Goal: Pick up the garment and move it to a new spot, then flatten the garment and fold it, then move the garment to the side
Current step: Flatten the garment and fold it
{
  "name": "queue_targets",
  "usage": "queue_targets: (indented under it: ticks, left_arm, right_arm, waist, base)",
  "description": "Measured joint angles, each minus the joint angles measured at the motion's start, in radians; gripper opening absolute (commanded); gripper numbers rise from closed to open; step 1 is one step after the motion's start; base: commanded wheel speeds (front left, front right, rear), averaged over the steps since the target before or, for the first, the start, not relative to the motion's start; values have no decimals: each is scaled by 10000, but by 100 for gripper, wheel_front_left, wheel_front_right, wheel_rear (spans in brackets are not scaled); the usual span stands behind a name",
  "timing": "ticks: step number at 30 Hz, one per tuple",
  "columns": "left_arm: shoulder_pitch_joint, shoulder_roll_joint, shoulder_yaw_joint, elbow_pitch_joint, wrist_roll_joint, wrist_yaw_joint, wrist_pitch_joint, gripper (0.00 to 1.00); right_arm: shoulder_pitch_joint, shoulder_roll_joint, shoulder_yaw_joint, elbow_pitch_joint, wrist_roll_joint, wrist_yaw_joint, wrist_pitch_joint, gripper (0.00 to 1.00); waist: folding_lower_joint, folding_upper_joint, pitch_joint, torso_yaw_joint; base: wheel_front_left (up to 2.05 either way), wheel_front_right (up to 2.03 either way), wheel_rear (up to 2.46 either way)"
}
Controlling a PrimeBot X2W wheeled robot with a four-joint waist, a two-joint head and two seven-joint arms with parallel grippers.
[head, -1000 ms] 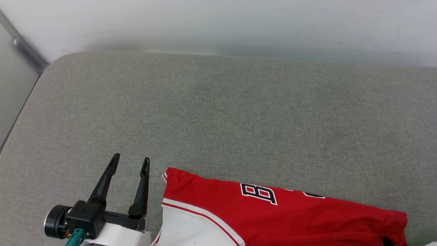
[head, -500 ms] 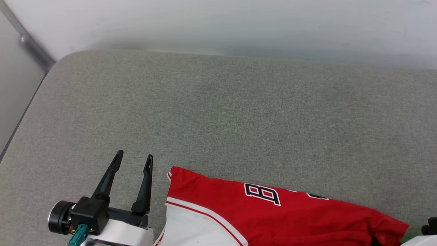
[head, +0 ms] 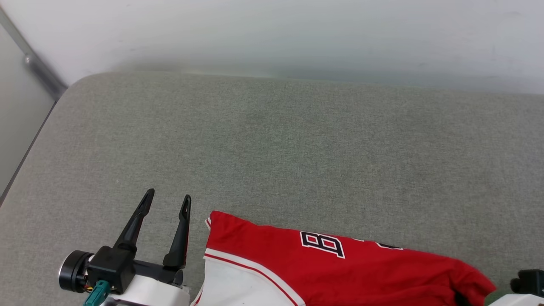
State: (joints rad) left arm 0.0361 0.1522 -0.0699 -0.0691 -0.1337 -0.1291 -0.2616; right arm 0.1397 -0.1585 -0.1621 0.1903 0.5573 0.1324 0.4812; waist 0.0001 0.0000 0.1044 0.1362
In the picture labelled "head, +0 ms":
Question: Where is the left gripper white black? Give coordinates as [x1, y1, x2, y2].
[59, 189, 192, 306]

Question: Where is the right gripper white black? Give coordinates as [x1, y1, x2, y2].
[489, 270, 544, 306]

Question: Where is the red and white jersey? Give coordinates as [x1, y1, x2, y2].
[190, 210, 497, 306]

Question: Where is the grey fabric sofa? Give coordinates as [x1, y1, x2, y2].
[0, 71, 544, 306]

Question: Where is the grey metal rail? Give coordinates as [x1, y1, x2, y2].
[0, 8, 68, 102]

